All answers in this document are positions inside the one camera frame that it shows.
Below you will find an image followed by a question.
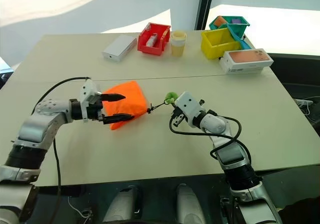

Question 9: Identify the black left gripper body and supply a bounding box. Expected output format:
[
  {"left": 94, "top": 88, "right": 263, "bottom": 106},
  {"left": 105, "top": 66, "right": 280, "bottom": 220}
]
[{"left": 86, "top": 92, "right": 105, "bottom": 122}]

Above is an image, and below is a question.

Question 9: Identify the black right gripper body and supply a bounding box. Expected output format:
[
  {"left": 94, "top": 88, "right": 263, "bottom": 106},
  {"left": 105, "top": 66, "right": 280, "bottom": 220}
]
[{"left": 170, "top": 105, "right": 188, "bottom": 128}]

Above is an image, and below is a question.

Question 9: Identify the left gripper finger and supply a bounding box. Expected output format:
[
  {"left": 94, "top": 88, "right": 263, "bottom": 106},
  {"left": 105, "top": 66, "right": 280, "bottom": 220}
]
[
  {"left": 101, "top": 93, "right": 127, "bottom": 102},
  {"left": 102, "top": 113, "right": 136, "bottom": 125}
]

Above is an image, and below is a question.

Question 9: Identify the orange fabric pouch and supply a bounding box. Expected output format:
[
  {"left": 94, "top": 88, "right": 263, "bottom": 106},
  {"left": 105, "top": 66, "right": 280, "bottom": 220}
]
[{"left": 102, "top": 80, "right": 148, "bottom": 131}]

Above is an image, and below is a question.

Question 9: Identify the green pom-pom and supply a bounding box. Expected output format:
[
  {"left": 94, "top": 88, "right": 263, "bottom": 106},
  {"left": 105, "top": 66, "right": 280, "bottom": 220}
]
[{"left": 163, "top": 91, "right": 179, "bottom": 105}]

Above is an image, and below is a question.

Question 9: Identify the black pouch drawstring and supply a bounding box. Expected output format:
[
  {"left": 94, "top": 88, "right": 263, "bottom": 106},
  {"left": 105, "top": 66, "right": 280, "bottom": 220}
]
[{"left": 146, "top": 99, "right": 169, "bottom": 114}]

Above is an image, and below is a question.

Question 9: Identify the white tube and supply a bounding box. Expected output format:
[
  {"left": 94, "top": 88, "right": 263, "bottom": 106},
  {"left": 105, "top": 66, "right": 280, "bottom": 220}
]
[{"left": 146, "top": 33, "right": 159, "bottom": 47}]

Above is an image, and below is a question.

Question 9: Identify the flat white box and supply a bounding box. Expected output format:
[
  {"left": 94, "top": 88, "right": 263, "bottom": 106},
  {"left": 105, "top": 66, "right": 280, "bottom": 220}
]
[{"left": 102, "top": 34, "right": 138, "bottom": 63}]

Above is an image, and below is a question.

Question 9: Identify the red plastic bin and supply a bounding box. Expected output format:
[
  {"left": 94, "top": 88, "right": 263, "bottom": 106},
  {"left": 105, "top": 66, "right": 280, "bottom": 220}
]
[{"left": 136, "top": 22, "right": 172, "bottom": 57}]

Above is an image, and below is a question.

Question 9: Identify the cream plastic cup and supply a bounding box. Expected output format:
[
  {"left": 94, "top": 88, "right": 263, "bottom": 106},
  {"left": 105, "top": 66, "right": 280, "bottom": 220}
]
[{"left": 170, "top": 30, "right": 188, "bottom": 58}]

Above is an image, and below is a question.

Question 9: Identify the yellow plastic bin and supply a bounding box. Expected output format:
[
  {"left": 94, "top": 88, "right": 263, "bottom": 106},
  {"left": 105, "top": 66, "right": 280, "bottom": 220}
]
[{"left": 201, "top": 27, "right": 241, "bottom": 60}]

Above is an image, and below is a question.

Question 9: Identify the white rounded robot foot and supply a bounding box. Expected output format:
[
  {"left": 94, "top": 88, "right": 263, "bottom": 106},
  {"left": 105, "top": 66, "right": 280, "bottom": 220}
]
[
  {"left": 102, "top": 184, "right": 141, "bottom": 224},
  {"left": 175, "top": 183, "right": 207, "bottom": 224}
]

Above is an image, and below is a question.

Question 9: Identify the white phone box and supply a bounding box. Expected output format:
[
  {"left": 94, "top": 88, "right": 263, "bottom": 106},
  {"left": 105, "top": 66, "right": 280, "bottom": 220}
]
[{"left": 219, "top": 48, "right": 275, "bottom": 75}]

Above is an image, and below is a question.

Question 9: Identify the dark object at table side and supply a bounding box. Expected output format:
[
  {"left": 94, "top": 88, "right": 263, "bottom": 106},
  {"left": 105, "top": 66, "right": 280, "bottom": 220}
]
[{"left": 0, "top": 56, "right": 15, "bottom": 90}]

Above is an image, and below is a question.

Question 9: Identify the blue plastic bin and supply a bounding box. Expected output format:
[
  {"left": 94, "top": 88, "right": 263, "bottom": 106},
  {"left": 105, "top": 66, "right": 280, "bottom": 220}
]
[{"left": 225, "top": 21, "right": 259, "bottom": 51}]

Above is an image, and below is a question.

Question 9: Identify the orange card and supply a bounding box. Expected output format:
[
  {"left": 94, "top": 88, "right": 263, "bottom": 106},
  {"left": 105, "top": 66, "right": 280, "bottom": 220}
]
[{"left": 214, "top": 16, "right": 227, "bottom": 28}]

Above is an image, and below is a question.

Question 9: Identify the teal plastic bin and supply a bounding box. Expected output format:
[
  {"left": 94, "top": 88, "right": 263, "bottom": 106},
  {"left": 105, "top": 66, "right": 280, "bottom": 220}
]
[{"left": 208, "top": 15, "right": 251, "bottom": 39}]

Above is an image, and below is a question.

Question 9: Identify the dark window pillar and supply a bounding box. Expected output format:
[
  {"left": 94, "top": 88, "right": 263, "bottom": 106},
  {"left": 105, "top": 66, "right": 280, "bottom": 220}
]
[{"left": 193, "top": 0, "right": 216, "bottom": 31}]

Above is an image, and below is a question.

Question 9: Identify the white power strip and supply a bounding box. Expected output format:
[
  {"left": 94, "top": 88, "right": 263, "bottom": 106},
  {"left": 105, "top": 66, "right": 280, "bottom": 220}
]
[{"left": 291, "top": 97, "right": 315, "bottom": 115}]

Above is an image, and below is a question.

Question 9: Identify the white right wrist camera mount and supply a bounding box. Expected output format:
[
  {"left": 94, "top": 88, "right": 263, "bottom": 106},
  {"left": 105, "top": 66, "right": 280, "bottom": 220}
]
[{"left": 174, "top": 91, "right": 204, "bottom": 125}]

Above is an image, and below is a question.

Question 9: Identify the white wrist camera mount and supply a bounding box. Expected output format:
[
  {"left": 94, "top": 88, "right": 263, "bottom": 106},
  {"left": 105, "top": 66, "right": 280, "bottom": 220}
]
[
  {"left": 79, "top": 78, "right": 101, "bottom": 123},
  {"left": 174, "top": 91, "right": 204, "bottom": 125}
]

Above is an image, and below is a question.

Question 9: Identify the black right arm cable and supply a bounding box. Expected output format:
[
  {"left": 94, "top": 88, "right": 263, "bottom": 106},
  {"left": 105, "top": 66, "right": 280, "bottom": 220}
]
[{"left": 168, "top": 110, "right": 253, "bottom": 160}]

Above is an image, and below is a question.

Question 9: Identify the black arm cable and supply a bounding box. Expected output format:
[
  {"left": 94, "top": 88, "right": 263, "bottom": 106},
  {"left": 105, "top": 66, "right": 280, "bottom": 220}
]
[
  {"left": 31, "top": 76, "right": 93, "bottom": 224},
  {"left": 168, "top": 110, "right": 253, "bottom": 160}
]

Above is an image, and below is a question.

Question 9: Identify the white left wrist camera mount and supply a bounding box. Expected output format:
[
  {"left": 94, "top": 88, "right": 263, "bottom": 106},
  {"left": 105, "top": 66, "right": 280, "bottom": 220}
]
[{"left": 79, "top": 78, "right": 101, "bottom": 123}]

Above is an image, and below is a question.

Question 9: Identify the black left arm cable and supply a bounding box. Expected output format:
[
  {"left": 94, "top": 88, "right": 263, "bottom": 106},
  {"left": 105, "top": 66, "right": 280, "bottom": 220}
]
[{"left": 31, "top": 76, "right": 93, "bottom": 224}]

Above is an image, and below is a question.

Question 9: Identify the thin white cable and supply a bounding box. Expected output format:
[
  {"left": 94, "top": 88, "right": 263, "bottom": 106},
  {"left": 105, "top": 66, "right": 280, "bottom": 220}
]
[{"left": 67, "top": 196, "right": 94, "bottom": 220}]

